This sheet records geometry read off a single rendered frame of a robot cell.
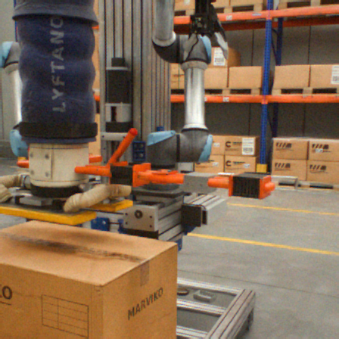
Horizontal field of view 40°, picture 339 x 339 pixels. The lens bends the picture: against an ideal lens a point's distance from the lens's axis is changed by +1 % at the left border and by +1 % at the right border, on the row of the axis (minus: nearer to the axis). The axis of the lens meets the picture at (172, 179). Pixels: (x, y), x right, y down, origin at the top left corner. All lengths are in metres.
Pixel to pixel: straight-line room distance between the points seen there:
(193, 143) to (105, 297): 0.87
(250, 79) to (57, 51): 7.37
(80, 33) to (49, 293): 0.70
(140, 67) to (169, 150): 0.43
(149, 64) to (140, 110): 0.20
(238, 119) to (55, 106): 8.75
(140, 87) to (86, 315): 1.16
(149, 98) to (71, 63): 0.78
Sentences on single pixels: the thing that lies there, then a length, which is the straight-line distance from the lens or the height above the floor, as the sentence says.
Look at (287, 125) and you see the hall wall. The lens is 9.75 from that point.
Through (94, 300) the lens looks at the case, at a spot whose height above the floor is 0.90.
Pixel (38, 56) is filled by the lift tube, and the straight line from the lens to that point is 1.35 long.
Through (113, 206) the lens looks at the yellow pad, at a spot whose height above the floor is 1.07.
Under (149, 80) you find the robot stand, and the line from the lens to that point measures 2.08.
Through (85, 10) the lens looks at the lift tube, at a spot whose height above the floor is 1.62.
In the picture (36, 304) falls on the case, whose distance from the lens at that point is 1.31.
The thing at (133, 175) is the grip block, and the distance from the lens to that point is 1.25.
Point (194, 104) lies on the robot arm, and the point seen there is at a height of 1.38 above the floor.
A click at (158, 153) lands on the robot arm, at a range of 1.85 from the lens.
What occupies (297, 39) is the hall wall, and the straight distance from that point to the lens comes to 9.82.
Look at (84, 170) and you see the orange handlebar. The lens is 1.35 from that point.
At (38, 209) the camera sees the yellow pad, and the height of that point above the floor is 1.08.
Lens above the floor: 1.36
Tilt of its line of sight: 9 degrees down
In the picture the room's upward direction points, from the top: 1 degrees clockwise
